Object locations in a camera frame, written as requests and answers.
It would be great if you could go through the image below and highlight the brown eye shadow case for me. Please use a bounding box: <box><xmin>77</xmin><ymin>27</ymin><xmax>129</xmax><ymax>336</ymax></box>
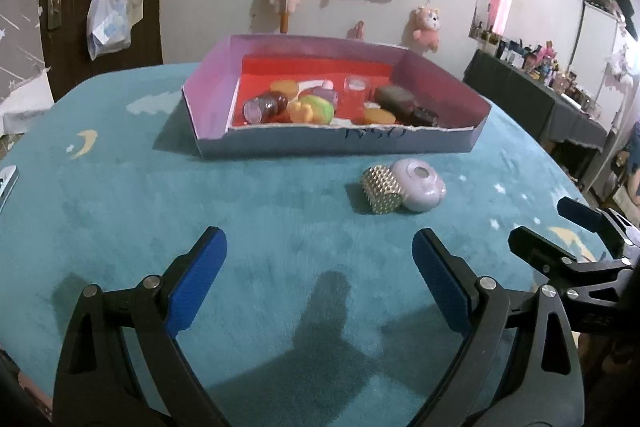
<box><xmin>374</xmin><ymin>84</ymin><xmax>416</xmax><ymax>119</ymax></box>

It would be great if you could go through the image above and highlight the orange round cap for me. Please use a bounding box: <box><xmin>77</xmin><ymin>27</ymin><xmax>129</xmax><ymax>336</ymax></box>
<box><xmin>362</xmin><ymin>107</ymin><xmax>396</xmax><ymax>126</ymax></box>
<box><xmin>269</xmin><ymin>79</ymin><xmax>299</xmax><ymax>101</ymax></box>

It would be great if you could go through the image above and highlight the purple nail polish pink cap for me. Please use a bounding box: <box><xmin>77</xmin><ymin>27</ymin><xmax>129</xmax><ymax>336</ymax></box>
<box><xmin>298</xmin><ymin>80</ymin><xmax>338</xmax><ymax>106</ymax></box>

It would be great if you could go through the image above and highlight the yellow green turtle toy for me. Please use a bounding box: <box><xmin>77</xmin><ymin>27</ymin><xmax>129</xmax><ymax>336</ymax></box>
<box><xmin>286</xmin><ymin>95</ymin><xmax>334</xmax><ymax>126</ymax></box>

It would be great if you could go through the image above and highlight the dark cloth side table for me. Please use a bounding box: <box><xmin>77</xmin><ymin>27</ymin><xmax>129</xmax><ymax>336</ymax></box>
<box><xmin>463</xmin><ymin>50</ymin><xmax>608</xmax><ymax>152</ymax></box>

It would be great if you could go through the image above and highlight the lilac flower-shaped compact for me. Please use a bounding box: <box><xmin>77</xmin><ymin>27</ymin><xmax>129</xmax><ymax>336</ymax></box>
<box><xmin>390</xmin><ymin>158</ymin><xmax>447</xmax><ymax>213</ymax></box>

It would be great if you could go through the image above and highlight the gold studded cylinder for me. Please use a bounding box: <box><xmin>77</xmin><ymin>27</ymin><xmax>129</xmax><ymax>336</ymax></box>
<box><xmin>360</xmin><ymin>165</ymin><xmax>405</xmax><ymax>215</ymax></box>

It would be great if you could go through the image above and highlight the black nail polish bottle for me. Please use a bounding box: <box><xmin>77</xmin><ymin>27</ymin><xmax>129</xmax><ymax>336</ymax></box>
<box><xmin>409</xmin><ymin>105</ymin><xmax>438</xmax><ymax>127</ymax></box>

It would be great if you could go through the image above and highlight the glitter jar dark red cap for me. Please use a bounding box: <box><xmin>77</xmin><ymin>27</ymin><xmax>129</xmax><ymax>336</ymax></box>
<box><xmin>242</xmin><ymin>91</ymin><xmax>288</xmax><ymax>124</ymax></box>

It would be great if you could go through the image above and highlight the purple cardboard tray red bottom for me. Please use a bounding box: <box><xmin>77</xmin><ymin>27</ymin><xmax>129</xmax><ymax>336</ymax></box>
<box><xmin>182</xmin><ymin>35</ymin><xmax>490</xmax><ymax>158</ymax></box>

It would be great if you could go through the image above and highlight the plastic bag on door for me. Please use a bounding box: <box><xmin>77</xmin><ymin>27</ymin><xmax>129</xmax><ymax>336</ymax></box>
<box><xmin>87</xmin><ymin>0</ymin><xmax>131</xmax><ymax>61</ymax></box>

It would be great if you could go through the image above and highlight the brown wooden door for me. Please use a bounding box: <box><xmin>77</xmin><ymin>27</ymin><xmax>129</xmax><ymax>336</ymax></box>
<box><xmin>38</xmin><ymin>0</ymin><xmax>172</xmax><ymax>103</ymax></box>

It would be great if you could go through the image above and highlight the pink pig plush on wall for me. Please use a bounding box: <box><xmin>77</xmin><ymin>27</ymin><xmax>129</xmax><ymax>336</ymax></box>
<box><xmin>412</xmin><ymin>5</ymin><xmax>440</xmax><ymax>52</ymax></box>

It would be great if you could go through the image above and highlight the pink hook on wall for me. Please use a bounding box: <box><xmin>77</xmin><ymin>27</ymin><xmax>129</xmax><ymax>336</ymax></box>
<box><xmin>347</xmin><ymin>20</ymin><xmax>364</xmax><ymax>40</ymax></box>

